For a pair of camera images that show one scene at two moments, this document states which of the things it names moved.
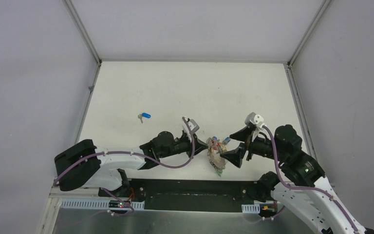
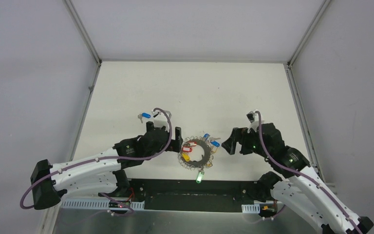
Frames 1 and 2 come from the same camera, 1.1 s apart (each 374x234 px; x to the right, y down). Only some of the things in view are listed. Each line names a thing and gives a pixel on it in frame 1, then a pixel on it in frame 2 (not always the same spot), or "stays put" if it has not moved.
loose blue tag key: [145, 115] stays put
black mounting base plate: [192, 196] stays put
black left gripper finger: [199, 146] -> [175, 145]
